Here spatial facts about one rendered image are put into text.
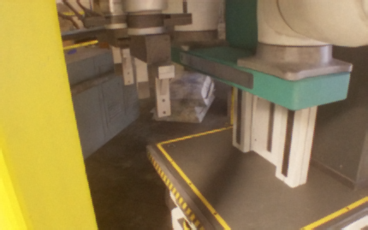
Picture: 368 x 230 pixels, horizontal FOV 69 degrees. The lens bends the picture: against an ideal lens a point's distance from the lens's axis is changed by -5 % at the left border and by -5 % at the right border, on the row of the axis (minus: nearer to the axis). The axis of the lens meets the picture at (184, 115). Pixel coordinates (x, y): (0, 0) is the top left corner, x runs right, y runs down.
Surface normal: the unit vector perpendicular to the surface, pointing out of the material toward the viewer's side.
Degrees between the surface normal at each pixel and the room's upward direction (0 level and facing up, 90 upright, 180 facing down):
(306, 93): 90
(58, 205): 90
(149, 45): 90
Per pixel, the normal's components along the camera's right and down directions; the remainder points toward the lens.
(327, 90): 0.41, 0.31
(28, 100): 0.95, 0.08
